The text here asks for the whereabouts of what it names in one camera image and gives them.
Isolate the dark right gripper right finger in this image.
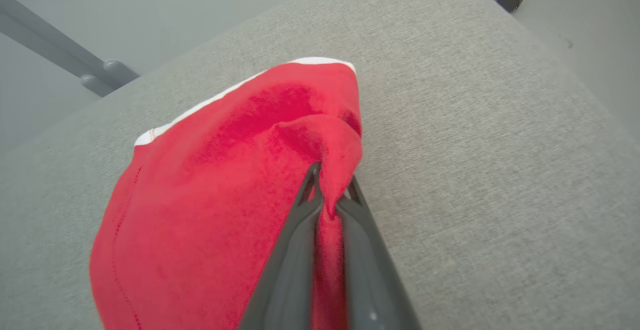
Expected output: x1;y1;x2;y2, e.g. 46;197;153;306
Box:
335;175;422;330

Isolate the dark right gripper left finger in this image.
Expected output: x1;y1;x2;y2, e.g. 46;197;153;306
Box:
237;162;323;330

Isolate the red basketball jersey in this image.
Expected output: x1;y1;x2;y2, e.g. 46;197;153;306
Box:
89;57;363;330

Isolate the grey metal frame leg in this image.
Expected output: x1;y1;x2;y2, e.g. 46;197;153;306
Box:
0;0;140;97

